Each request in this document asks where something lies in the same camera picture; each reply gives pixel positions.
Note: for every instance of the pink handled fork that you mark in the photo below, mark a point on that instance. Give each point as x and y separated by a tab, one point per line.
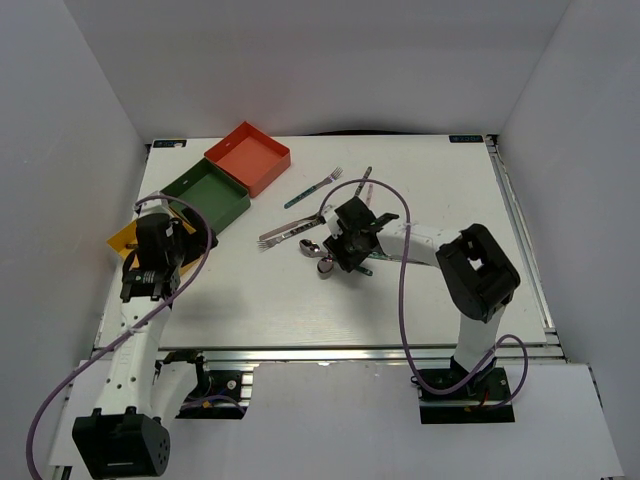
288	226

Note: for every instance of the teal handled fork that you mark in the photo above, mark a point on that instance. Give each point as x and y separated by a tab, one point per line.
332	177

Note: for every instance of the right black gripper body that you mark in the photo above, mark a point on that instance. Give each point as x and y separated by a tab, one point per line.
346	249

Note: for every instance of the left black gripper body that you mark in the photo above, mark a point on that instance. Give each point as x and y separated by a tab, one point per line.
187	244

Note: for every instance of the teal handled knife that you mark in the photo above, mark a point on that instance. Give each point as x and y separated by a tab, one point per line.
379	256

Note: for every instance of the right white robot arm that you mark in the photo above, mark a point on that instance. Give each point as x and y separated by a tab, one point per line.
480	278

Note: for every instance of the black handled spoon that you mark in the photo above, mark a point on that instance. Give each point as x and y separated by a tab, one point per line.
363	271

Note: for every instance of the teal handled spoon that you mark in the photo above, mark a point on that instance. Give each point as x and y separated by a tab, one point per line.
311	250

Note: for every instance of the pink handled spoon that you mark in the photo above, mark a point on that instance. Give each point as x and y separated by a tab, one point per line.
325	267

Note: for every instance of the black handled fork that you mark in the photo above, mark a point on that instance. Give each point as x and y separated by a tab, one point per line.
264	245

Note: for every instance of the green square container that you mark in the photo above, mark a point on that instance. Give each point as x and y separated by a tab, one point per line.
216	195

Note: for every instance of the red square container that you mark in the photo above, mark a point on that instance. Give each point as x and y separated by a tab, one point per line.
252	158

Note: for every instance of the yellow square container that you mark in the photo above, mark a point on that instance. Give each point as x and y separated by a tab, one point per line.
125	241

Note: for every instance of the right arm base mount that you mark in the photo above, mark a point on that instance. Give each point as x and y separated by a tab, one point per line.
484	400

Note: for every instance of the pink handled knife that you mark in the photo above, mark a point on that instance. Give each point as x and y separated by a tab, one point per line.
369	194

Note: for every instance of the black handled knife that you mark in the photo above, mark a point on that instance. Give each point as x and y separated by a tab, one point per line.
363	181

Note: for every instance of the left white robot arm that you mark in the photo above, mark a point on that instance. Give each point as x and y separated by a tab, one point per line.
127	434

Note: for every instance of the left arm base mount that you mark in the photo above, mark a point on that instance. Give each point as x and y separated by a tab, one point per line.
216	391

